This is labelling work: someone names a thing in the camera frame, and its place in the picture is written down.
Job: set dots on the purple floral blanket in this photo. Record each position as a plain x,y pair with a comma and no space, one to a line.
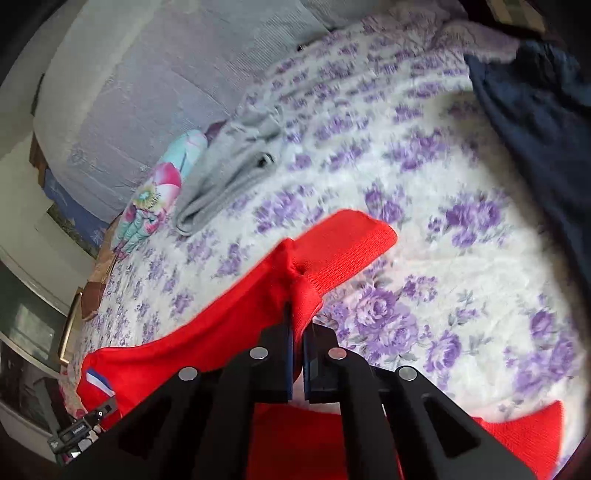
415,230

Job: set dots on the floral colourful pillow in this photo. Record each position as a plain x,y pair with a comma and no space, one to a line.
154,194

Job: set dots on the red pants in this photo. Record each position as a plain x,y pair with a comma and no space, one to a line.
221,332

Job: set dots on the dark navy garment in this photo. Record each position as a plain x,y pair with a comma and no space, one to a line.
540,138

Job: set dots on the blue patterned cloth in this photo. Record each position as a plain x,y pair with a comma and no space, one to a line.
69,207

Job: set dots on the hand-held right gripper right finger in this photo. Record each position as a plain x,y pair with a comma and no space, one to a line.
310,369

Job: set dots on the grey garment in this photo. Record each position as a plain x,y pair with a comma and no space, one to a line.
231,170

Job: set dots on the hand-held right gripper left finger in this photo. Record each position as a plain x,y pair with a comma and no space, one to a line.
287,364

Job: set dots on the grey blanket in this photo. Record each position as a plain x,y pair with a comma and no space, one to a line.
138,92

